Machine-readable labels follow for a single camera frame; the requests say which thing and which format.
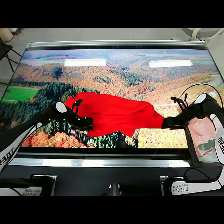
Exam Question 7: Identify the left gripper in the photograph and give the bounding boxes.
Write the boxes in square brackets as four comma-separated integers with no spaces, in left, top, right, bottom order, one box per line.
[67,112,95,132]

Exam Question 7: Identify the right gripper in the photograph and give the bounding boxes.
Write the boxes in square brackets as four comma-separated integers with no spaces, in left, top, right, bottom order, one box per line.
[161,113,190,130]

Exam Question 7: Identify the red T-shirt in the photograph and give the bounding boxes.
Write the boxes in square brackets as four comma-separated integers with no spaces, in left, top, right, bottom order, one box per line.
[64,91,166,138]

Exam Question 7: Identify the pink garment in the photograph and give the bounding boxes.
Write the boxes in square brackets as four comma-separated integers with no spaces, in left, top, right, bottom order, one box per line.
[187,116,218,164]

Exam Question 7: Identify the black cable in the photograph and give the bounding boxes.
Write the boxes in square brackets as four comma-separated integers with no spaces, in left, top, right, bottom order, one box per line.
[179,82,224,105]

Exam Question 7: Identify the silver frame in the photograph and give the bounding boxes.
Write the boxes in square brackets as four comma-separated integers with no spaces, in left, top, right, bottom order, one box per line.
[9,39,224,197]

